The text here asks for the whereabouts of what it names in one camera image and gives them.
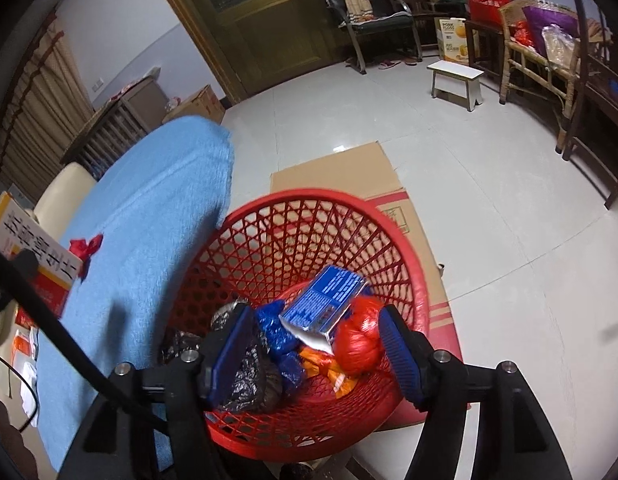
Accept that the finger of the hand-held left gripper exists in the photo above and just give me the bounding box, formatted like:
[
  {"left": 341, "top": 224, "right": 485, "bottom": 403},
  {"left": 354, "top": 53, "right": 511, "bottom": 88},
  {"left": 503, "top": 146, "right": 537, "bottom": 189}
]
[{"left": 6, "top": 247, "right": 42, "bottom": 283}]

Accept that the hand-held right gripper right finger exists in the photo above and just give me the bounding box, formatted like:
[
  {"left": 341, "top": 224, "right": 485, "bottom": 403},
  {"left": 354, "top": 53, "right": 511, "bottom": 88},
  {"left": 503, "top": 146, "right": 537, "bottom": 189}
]
[{"left": 376, "top": 304, "right": 572, "bottom": 480}]

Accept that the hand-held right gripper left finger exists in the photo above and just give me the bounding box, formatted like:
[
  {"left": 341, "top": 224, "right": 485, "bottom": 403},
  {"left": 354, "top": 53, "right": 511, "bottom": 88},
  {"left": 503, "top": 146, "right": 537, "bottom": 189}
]
[{"left": 69, "top": 305, "right": 257, "bottom": 480}]

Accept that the orange white medicine box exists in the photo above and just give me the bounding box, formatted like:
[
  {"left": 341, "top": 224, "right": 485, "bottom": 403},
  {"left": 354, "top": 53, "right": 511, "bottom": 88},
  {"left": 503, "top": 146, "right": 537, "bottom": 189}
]
[{"left": 0, "top": 192, "right": 84, "bottom": 318}]

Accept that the black silver foil bag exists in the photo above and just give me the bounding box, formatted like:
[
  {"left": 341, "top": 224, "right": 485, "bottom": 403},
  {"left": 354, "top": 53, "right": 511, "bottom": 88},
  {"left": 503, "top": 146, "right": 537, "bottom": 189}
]
[{"left": 161, "top": 300, "right": 285, "bottom": 413}]

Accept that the red plastic bag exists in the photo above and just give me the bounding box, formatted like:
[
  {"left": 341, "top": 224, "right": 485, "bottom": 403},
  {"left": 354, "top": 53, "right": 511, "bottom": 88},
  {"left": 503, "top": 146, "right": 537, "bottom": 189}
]
[{"left": 334, "top": 296, "right": 390, "bottom": 376}]

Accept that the blue plastic bag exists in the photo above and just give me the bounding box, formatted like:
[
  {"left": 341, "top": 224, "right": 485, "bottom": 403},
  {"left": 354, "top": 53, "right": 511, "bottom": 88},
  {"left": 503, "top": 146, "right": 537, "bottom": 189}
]
[{"left": 254, "top": 300, "right": 310, "bottom": 396}]

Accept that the red mesh fabric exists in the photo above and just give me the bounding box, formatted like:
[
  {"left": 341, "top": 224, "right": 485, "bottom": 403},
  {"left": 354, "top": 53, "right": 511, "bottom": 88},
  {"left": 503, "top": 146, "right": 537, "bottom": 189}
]
[{"left": 70, "top": 233, "right": 104, "bottom": 278}]

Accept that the orange plastic packet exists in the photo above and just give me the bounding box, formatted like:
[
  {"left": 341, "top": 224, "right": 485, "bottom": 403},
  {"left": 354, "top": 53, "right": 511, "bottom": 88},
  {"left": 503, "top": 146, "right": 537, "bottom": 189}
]
[{"left": 296, "top": 345, "right": 357, "bottom": 396}]

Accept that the blue medicine box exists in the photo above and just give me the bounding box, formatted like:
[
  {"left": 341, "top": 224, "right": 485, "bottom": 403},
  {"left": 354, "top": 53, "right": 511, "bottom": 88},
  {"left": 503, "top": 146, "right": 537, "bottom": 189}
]
[{"left": 279, "top": 266, "right": 370, "bottom": 348}]

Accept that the red plastic basket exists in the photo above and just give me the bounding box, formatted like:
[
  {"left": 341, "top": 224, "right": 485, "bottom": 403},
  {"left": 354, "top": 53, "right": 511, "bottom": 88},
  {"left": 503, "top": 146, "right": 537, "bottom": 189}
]
[{"left": 161, "top": 188, "right": 472, "bottom": 463}]

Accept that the white orange paper packet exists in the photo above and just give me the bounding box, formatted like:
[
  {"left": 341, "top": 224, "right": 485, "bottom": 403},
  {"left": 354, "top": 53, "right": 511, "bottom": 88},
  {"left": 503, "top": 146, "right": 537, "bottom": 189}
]
[{"left": 11, "top": 327, "right": 40, "bottom": 361}]

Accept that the wooden slatted crib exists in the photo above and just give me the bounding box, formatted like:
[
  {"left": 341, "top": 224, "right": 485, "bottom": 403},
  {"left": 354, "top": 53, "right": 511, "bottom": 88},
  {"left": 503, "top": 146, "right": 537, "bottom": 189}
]
[{"left": 61, "top": 95, "right": 150, "bottom": 176}]

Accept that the beige curtain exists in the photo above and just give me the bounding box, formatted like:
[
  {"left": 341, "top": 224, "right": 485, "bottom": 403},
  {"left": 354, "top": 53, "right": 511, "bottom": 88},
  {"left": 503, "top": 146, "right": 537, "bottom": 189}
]
[{"left": 0, "top": 7, "right": 94, "bottom": 201}]

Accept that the flat cardboard sheet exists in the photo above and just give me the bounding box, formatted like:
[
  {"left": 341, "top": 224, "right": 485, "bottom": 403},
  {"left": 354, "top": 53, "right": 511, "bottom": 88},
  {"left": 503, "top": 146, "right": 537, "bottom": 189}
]
[{"left": 270, "top": 141, "right": 472, "bottom": 433}]

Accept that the grey wooden cabinet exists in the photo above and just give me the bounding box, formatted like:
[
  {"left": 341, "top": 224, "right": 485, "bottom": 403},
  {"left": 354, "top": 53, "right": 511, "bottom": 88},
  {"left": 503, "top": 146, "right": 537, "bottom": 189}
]
[{"left": 121, "top": 77, "right": 170, "bottom": 128}]

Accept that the brown cardboard box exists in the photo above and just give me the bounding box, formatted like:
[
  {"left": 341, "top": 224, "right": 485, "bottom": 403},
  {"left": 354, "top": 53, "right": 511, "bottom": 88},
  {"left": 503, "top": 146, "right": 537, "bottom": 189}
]
[{"left": 161, "top": 85, "right": 226, "bottom": 126}]

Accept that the tall dark wooden chair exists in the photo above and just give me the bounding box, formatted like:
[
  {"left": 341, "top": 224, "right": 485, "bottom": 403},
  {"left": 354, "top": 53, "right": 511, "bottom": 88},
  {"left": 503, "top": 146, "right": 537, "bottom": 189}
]
[{"left": 554, "top": 0, "right": 618, "bottom": 211}]

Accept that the white metal stool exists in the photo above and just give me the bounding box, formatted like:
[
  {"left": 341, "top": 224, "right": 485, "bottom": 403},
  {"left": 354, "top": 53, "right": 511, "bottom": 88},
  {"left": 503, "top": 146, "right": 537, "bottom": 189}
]
[{"left": 426, "top": 60, "right": 485, "bottom": 112}]

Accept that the rattan chair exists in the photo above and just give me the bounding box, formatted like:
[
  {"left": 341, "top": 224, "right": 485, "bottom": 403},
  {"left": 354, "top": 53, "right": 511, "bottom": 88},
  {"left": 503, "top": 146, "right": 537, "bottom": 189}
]
[{"left": 498, "top": 0, "right": 597, "bottom": 151}]

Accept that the dark wooden side table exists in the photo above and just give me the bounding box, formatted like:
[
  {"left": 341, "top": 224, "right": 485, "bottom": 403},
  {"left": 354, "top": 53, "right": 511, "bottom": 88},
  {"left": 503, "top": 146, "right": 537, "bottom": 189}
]
[{"left": 464, "top": 20, "right": 505, "bottom": 80}]

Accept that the yellow white carton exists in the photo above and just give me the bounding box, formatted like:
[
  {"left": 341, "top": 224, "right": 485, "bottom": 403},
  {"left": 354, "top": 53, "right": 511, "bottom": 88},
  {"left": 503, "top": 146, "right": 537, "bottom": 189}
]
[{"left": 434, "top": 17, "right": 482, "bottom": 63}]

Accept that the wooden double door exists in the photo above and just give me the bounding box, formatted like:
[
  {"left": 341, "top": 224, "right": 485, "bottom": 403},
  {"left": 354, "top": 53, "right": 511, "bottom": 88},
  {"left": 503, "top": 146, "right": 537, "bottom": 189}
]
[{"left": 144, "top": 0, "right": 410, "bottom": 108}]

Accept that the black metal chair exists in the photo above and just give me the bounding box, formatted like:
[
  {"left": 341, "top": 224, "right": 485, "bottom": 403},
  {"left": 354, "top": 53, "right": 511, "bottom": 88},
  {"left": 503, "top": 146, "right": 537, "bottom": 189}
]
[{"left": 319, "top": 0, "right": 424, "bottom": 75}]

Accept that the clear plastic bag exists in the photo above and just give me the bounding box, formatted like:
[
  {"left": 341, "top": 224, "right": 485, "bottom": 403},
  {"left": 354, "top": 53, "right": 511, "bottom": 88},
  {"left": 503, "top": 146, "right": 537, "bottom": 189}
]
[{"left": 542, "top": 24, "right": 580, "bottom": 68}]

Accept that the purple cushion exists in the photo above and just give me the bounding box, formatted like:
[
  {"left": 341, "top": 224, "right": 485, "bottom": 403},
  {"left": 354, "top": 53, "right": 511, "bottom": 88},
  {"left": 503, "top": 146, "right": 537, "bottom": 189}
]
[{"left": 522, "top": 4, "right": 580, "bottom": 58}]

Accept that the red gift bag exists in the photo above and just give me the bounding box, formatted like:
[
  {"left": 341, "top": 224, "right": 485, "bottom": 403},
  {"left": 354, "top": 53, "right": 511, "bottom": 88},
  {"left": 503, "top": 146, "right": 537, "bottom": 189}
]
[{"left": 463, "top": 0, "right": 510, "bottom": 26}]

